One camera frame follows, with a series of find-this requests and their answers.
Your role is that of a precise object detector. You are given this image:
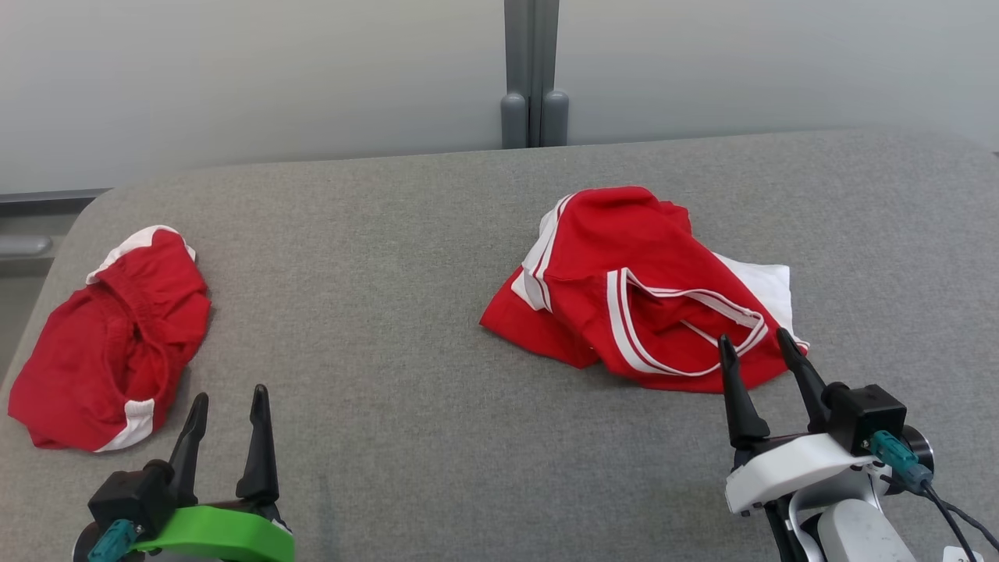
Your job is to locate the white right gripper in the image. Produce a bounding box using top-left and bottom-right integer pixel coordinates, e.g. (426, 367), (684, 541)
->
(718, 328), (883, 516)

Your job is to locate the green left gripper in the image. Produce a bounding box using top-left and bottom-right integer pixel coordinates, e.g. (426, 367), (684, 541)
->
(133, 384), (296, 562)

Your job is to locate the red shorts white trim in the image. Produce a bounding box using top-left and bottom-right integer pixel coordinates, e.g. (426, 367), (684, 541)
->
(8, 225), (212, 453)

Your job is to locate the red jersey white trim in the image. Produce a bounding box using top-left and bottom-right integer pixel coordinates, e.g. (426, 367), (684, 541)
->
(479, 186), (810, 393)

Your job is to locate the grey rounded bar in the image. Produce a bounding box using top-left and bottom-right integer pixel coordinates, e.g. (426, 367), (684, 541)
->
(0, 234), (54, 258)

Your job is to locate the teal plug camera cable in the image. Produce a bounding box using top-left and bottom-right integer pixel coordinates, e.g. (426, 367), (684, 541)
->
(87, 519), (145, 562)
(868, 429), (999, 562)

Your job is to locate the grey partition post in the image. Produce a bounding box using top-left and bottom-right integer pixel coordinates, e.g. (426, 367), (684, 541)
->
(500, 0), (570, 149)

